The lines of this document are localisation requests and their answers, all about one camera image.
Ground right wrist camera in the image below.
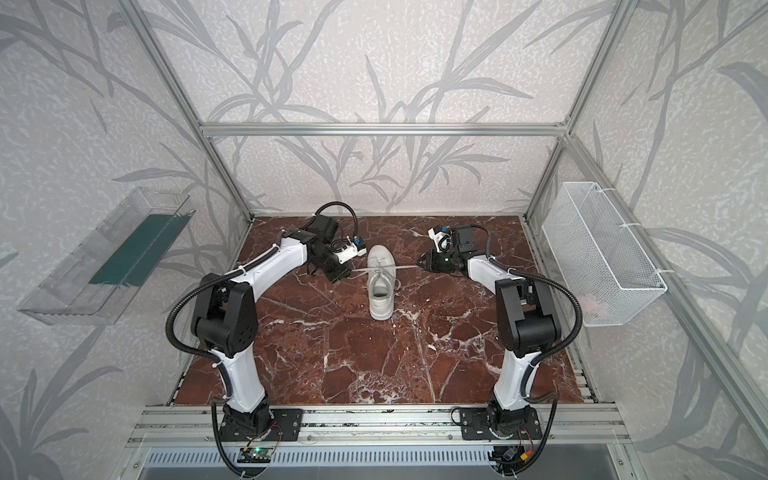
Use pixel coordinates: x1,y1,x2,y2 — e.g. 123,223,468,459
428,226,453,253

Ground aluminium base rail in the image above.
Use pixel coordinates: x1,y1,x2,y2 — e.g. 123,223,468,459
127,403,631,448

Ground black mounting plate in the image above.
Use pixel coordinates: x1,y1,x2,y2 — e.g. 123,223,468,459
219,407,304,442
458,405,543,441

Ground clear plastic wall bin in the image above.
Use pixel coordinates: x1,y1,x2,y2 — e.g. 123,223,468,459
18,187,195,326

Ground white sneaker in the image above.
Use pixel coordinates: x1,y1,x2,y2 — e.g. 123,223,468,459
367,245,397,321

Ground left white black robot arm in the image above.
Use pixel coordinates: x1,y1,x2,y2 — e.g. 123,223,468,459
165,201,366,439

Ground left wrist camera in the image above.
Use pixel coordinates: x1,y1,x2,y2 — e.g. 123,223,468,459
331,236,367,264

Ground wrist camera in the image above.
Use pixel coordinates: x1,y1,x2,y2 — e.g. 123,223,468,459
331,236,367,264
428,226,453,253

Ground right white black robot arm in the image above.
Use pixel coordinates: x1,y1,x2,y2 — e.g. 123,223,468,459
417,225,583,444

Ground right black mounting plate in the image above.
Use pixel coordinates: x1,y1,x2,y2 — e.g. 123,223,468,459
458,405,543,441

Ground white wire mesh basket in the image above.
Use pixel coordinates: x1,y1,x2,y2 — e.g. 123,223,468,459
542,182,667,327

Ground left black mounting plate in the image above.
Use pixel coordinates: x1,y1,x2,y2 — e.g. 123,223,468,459
219,407,304,442

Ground left electronics board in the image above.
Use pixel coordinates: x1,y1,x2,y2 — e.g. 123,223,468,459
237,447,275,465

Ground aluminium frame crossbar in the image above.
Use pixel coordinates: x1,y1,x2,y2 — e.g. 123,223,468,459
200,122,566,137

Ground pink object in basket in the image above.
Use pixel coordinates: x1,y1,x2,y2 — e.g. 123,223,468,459
579,294,606,318

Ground right electronics board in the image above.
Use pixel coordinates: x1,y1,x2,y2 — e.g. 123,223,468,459
489,445,534,465

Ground electronics board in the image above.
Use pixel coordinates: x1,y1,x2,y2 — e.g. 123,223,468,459
237,447,275,465
489,445,534,465

